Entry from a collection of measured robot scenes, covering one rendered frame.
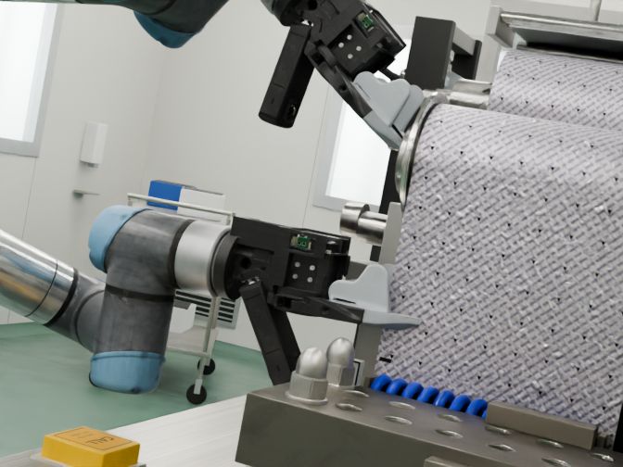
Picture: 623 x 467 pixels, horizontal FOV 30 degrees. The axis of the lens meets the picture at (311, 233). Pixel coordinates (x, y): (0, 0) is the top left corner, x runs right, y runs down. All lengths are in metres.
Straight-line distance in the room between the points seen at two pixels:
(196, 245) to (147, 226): 0.06
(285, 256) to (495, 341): 0.22
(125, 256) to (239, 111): 6.21
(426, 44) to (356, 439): 0.68
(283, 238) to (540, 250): 0.25
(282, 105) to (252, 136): 6.10
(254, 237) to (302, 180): 6.03
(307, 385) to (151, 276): 0.29
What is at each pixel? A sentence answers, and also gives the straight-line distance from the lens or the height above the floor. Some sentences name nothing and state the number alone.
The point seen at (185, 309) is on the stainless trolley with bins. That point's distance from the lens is 6.14.
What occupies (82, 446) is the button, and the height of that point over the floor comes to 0.92.
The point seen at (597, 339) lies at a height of 1.12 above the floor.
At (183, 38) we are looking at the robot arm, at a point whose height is 1.34.
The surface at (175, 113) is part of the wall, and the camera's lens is 7.62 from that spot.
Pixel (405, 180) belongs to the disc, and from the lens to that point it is 1.13.
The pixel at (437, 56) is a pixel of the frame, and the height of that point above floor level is 1.39.
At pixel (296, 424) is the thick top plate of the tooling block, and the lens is 0.97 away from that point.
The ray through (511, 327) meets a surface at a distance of 1.11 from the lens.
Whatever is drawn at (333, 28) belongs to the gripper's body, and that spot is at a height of 1.37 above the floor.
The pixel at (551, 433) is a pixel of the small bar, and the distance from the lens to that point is 1.05.
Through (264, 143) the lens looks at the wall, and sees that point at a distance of 7.32.
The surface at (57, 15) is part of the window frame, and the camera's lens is 6.69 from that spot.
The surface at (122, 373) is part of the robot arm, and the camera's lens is 1.23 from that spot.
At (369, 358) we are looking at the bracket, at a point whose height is 1.04.
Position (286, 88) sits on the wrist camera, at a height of 1.30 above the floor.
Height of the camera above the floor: 1.22
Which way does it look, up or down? 3 degrees down
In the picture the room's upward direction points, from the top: 11 degrees clockwise
